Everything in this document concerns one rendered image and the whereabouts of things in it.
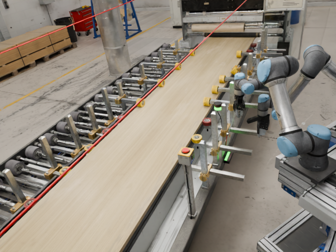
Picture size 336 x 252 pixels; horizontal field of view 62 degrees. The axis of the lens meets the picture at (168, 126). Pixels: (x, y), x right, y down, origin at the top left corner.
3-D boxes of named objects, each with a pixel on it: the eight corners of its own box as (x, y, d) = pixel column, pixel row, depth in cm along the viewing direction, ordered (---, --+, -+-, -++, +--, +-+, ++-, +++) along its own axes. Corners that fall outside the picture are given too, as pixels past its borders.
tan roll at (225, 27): (283, 30, 391) (284, 21, 385) (282, 32, 382) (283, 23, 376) (187, 30, 451) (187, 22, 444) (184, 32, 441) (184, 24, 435)
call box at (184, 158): (194, 159, 157) (194, 148, 153) (190, 167, 152) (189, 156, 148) (183, 157, 160) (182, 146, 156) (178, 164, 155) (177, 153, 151)
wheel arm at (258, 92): (269, 94, 254) (269, 90, 252) (268, 95, 251) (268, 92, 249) (215, 89, 274) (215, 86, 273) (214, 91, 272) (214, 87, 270)
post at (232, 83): (234, 129, 255) (234, 80, 229) (233, 131, 252) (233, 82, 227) (230, 128, 256) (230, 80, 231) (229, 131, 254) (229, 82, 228)
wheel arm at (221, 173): (244, 179, 187) (244, 174, 185) (243, 182, 185) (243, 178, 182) (184, 166, 205) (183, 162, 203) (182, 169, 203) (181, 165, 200)
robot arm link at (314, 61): (332, 63, 158) (282, 124, 189) (330, 56, 167) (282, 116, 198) (314, 53, 159) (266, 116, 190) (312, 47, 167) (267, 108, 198)
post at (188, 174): (197, 213, 180) (192, 159, 156) (194, 219, 177) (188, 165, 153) (190, 211, 182) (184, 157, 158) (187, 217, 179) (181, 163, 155)
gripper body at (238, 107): (234, 111, 209) (234, 97, 202) (233, 106, 216) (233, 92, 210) (245, 111, 208) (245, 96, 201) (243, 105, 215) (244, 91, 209)
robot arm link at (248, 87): (260, 82, 187) (252, 76, 196) (244, 85, 185) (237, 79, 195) (259, 93, 191) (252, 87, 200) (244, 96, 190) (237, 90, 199)
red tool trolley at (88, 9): (99, 30, 975) (93, 5, 931) (87, 36, 917) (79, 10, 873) (88, 30, 992) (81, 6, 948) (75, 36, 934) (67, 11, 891)
